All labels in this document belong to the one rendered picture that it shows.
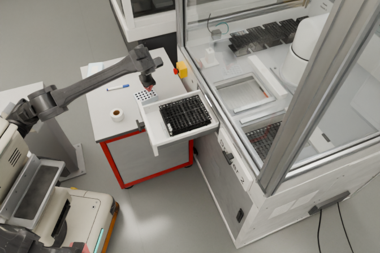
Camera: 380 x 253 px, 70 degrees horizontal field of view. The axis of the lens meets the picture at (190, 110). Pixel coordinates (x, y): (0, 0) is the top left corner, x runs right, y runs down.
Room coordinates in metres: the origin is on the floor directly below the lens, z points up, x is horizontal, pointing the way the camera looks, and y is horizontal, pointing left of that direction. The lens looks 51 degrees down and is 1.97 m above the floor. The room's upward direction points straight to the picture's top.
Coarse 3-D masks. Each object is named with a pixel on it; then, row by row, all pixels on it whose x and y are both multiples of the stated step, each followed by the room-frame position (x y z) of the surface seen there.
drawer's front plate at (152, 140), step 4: (140, 104) 0.89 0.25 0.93; (140, 108) 0.86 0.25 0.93; (140, 112) 0.87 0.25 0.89; (144, 112) 0.84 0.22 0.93; (144, 116) 0.81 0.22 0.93; (144, 120) 0.79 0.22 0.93; (148, 124) 0.77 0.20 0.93; (148, 128) 0.74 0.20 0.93; (148, 132) 0.72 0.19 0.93; (148, 136) 0.75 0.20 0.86; (152, 136) 0.70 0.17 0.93; (152, 140) 0.68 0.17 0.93; (152, 144) 0.66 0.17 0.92; (156, 144) 0.66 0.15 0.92; (152, 148) 0.69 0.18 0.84; (156, 148) 0.66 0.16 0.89; (156, 152) 0.66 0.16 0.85
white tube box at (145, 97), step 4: (152, 88) 1.13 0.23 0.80; (140, 92) 1.10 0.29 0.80; (144, 92) 1.10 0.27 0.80; (152, 92) 1.10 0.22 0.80; (136, 96) 1.07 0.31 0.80; (140, 96) 1.07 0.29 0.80; (144, 96) 1.07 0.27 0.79; (148, 96) 1.07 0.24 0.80; (156, 96) 1.07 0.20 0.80; (136, 100) 1.04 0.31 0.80; (140, 100) 1.04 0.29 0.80; (144, 100) 1.04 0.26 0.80; (148, 100) 1.04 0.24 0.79; (152, 100) 1.05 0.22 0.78; (156, 100) 1.07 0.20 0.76; (144, 104) 1.03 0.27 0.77
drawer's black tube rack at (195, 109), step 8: (192, 96) 0.97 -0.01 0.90; (168, 104) 0.92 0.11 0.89; (176, 104) 0.91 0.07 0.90; (184, 104) 0.91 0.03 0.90; (192, 104) 0.91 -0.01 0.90; (200, 104) 0.91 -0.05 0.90; (160, 112) 0.89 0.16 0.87; (168, 112) 0.86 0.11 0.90; (176, 112) 0.86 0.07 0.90; (184, 112) 0.86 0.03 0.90; (192, 112) 0.86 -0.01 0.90; (200, 112) 0.86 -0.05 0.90; (208, 112) 0.86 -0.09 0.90; (176, 120) 0.81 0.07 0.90; (184, 120) 0.81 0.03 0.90; (192, 120) 0.81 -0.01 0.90; (200, 120) 0.81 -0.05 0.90; (208, 120) 0.83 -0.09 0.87; (176, 128) 0.76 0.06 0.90; (184, 128) 0.78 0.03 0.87; (192, 128) 0.78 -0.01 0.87
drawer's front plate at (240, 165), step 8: (224, 136) 0.70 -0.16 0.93; (224, 144) 0.68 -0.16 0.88; (232, 144) 0.66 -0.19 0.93; (232, 152) 0.62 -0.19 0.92; (232, 160) 0.60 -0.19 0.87; (240, 160) 0.57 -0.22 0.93; (240, 168) 0.54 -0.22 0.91; (240, 176) 0.53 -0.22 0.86; (248, 176) 0.50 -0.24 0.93; (248, 184) 0.48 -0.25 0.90
